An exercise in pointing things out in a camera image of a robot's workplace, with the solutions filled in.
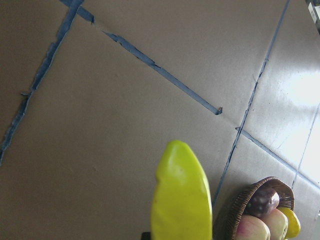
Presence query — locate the yellow banana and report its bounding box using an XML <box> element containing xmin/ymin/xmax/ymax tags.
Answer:
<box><xmin>150</xmin><ymin>140</ymin><xmax>213</xmax><ymax>240</ymax></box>

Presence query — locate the brown wicker basket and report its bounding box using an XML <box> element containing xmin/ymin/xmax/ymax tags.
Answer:
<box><xmin>216</xmin><ymin>176</ymin><xmax>295</xmax><ymax>240</ymax></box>

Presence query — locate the dark purple fruit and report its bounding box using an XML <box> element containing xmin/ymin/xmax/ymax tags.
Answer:
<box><xmin>246</xmin><ymin>187</ymin><xmax>280</xmax><ymax>218</ymax></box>

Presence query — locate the red yellow apple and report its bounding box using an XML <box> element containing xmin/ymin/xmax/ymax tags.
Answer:
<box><xmin>235</xmin><ymin>215</ymin><xmax>271</xmax><ymax>240</ymax></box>

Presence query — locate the yellow lemon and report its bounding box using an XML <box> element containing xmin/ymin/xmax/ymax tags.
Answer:
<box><xmin>277</xmin><ymin>207</ymin><xmax>301</xmax><ymax>239</ymax></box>

